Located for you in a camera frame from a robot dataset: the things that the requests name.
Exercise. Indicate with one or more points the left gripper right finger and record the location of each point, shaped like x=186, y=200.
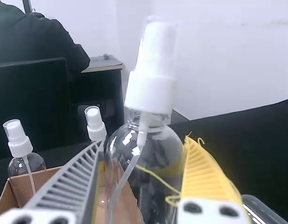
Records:
x=202, y=177

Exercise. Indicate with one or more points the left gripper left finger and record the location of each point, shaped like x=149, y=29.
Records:
x=64, y=186

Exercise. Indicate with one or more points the clear plastic spray bottle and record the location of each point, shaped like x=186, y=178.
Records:
x=20, y=149
x=94, y=126
x=153, y=163

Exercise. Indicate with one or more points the white spray top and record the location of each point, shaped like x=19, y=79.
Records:
x=150, y=86

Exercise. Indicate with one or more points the cardboard box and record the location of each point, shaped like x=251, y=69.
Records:
x=15, y=191

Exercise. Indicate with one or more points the dark desk with wooden top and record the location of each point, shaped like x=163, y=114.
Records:
x=99, y=91

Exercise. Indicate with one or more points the person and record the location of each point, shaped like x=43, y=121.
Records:
x=36, y=39

